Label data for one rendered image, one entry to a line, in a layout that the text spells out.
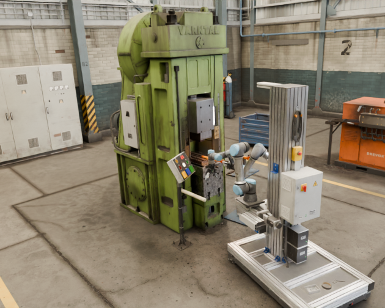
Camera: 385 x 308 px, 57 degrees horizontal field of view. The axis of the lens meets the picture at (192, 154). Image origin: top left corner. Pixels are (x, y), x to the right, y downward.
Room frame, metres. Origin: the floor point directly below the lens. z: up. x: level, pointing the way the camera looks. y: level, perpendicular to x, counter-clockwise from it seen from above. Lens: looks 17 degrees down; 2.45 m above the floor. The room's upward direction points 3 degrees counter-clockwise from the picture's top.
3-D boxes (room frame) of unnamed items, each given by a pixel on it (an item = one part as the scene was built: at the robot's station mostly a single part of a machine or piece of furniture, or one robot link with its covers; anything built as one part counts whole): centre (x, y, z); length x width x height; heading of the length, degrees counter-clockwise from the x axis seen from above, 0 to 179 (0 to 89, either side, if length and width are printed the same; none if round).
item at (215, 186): (4.57, -0.08, 0.69); 0.56 x 0.38 x 0.45; 41
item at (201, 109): (4.55, -0.08, 1.56); 0.42 x 0.39 x 0.40; 41
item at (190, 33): (4.68, 0.03, 2.60); 0.99 x 0.60 x 0.59; 131
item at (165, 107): (4.44, 0.27, 1.15); 0.44 x 0.26 x 2.30; 41
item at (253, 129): (8.18, -1.82, 0.36); 1.20 x 0.80 x 0.72; 47
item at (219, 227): (4.33, -0.22, 0.01); 0.58 x 0.39 x 0.01; 131
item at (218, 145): (4.88, -0.24, 1.15); 0.44 x 0.26 x 2.30; 41
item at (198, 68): (4.66, 0.02, 2.06); 0.44 x 0.41 x 0.47; 41
